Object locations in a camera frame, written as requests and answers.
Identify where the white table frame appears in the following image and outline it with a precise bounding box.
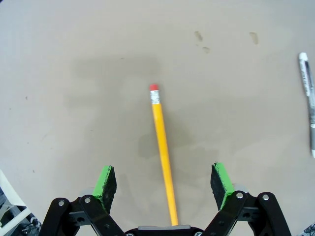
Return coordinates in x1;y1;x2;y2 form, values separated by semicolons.
0;169;32;236

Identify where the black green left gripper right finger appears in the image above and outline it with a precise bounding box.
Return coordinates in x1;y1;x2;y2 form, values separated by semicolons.
201;162;292;236

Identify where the white and black pen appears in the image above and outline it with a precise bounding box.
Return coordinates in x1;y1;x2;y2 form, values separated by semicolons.
298;52;315;158

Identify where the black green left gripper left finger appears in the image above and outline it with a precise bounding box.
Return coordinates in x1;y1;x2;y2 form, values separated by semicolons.
39;165;126;236

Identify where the yellow pencil with red eraser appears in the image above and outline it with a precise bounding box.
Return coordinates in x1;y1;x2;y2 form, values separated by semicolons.
149;84;179;226

